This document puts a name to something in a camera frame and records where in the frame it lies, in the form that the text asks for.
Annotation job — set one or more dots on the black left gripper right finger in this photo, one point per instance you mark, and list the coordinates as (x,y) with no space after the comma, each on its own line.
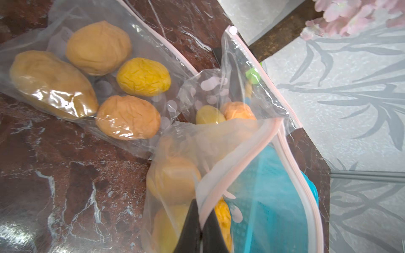
(212,238)

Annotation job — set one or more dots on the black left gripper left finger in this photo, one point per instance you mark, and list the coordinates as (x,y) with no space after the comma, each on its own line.
(190,237)

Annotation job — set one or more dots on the green-yellow potato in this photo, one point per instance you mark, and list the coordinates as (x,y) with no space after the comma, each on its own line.
(209,115)
(167,228)

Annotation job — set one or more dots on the orange potato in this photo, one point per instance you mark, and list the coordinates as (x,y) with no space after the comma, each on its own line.
(128,118)
(173,180)

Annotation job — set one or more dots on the yellow wrinkled potato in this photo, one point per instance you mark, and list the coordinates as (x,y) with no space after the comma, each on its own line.
(143,77)

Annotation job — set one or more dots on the clear zipper bag with dots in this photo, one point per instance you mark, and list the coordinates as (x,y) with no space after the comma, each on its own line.
(66,17)

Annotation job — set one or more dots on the large brown potato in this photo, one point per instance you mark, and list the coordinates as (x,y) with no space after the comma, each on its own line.
(53,85)

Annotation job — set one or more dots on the teal plastic basket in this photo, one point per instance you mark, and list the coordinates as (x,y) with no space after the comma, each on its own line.
(267,213)

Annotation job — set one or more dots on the green toy shovel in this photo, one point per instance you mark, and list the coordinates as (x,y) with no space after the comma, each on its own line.
(253,80)

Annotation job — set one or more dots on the pink cherry blossom tree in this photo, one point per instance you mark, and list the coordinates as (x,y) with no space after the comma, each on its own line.
(313,19)

